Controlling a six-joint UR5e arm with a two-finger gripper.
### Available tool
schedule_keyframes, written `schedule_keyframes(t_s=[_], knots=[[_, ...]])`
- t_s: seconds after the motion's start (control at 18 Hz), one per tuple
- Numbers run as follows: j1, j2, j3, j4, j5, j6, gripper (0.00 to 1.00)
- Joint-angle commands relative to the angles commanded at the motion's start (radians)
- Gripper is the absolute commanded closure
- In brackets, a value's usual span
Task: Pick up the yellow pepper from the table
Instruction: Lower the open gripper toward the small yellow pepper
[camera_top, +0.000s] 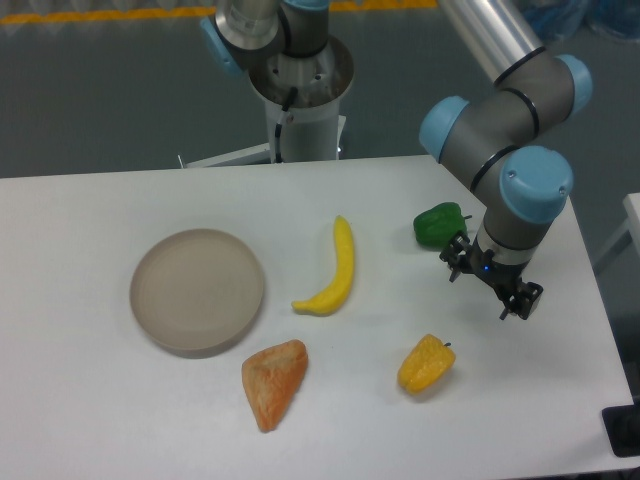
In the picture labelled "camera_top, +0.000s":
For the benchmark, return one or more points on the yellow bell pepper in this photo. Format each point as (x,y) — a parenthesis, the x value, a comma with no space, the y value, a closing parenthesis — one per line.
(428,361)

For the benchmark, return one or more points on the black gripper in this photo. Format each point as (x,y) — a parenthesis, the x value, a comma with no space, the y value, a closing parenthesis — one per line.
(498,266)

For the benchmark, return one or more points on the beige round plate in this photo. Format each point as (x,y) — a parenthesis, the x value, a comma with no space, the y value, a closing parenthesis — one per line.
(197,292)

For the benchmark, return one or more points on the yellow banana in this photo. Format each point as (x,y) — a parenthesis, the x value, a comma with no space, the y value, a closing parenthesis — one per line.
(331,298)

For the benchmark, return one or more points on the white table at right edge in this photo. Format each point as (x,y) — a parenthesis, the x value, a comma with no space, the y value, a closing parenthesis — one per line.
(624,236)

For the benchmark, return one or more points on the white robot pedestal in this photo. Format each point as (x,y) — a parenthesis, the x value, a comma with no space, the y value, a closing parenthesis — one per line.
(301,98)

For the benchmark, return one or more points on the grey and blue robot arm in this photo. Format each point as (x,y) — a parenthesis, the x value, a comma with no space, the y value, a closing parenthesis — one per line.
(488,147)

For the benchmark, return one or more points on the green bell pepper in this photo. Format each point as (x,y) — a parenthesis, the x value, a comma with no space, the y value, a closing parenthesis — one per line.
(436,227)

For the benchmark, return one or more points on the black device at table edge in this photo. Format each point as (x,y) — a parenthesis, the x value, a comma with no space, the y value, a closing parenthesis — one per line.
(622,428)

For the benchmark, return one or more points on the orange triangular pastry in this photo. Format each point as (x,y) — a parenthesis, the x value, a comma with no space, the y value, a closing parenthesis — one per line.
(271,379)

